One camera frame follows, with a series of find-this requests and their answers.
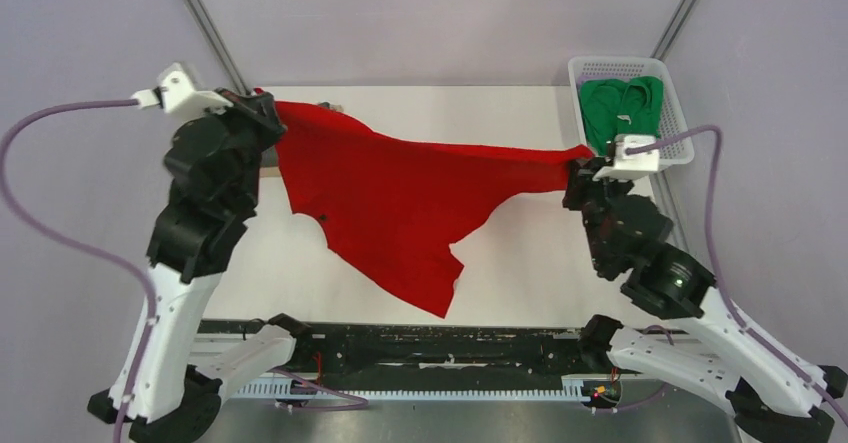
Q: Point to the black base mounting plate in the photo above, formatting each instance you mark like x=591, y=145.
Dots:
x=438, y=358

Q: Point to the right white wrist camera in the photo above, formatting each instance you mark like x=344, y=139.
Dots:
x=632, y=157

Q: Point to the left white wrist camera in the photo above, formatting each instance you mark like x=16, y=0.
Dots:
x=182, y=92

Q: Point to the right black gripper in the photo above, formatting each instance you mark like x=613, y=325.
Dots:
x=581, y=180

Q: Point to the white plastic basket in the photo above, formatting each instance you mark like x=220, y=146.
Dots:
x=585, y=68

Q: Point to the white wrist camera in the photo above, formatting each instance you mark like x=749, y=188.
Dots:
x=182, y=92
x=632, y=157

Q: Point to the white slotted cable duct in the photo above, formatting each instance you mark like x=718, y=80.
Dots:
x=277, y=387

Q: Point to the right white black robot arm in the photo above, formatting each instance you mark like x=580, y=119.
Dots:
x=771, y=394

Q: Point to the red t-shirt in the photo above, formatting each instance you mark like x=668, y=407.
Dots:
x=393, y=209

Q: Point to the folded beige t-shirt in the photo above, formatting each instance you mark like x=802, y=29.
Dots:
x=269, y=172

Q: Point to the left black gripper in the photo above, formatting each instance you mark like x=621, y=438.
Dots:
x=259, y=109

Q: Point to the green t-shirt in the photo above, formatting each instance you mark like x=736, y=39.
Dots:
x=610, y=107

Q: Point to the aluminium frame rail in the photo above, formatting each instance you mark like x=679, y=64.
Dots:
x=702, y=354

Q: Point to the folded dark grey t-shirt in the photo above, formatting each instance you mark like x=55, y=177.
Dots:
x=270, y=157

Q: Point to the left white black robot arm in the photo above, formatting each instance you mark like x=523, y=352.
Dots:
x=214, y=162

